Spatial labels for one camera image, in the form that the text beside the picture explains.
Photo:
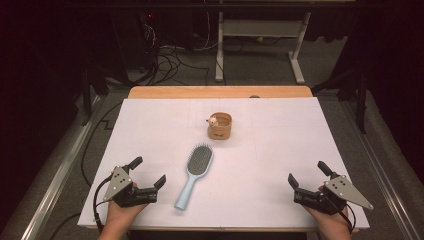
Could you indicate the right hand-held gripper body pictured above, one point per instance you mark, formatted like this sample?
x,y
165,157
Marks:
x,y
328,198

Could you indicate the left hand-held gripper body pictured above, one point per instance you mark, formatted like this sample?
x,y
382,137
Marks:
x,y
128,195

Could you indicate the light blue hairbrush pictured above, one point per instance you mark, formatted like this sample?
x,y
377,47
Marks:
x,y
196,165

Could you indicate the person's left hand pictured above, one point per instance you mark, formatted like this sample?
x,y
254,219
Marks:
x,y
120,214

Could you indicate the person's right hand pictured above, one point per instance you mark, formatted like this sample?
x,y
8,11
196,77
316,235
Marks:
x,y
328,220

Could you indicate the white board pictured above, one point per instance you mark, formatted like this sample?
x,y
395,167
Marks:
x,y
233,186

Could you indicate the black stand leg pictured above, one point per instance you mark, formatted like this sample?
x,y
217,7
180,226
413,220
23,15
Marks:
x,y
88,93
360,96

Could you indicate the wooden table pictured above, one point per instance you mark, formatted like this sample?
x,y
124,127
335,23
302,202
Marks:
x,y
216,91

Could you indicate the black computer tower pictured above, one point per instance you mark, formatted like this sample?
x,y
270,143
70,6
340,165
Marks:
x,y
133,40

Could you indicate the small yellow-green ball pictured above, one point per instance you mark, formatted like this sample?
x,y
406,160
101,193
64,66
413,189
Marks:
x,y
259,39

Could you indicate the white metal stand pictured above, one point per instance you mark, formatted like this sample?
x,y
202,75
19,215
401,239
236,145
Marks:
x,y
261,28

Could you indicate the metal floor rail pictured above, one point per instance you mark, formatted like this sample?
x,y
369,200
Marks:
x,y
56,180
380,166

